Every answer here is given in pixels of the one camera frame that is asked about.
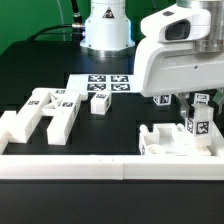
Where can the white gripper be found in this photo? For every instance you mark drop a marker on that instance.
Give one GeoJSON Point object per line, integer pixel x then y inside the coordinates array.
{"type": "Point", "coordinates": [161, 69]}

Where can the white chair seat plate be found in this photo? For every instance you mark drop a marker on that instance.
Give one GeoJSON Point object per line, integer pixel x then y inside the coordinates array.
{"type": "Point", "coordinates": [168, 139]}

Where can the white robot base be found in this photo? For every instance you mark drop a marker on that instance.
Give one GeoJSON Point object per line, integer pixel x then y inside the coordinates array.
{"type": "Point", "coordinates": [107, 30]}

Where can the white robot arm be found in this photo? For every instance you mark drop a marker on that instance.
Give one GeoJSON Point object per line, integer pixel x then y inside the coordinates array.
{"type": "Point", "coordinates": [198, 21]}

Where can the white chair back piece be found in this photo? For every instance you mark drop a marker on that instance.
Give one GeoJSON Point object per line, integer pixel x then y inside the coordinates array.
{"type": "Point", "coordinates": [61, 105]}

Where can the white fiducial marker sheet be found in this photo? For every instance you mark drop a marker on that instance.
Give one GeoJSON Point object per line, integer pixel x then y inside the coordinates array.
{"type": "Point", "coordinates": [116, 83]}

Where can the white U-shaped fence frame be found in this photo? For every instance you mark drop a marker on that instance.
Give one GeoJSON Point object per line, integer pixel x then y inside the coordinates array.
{"type": "Point", "coordinates": [104, 167]}

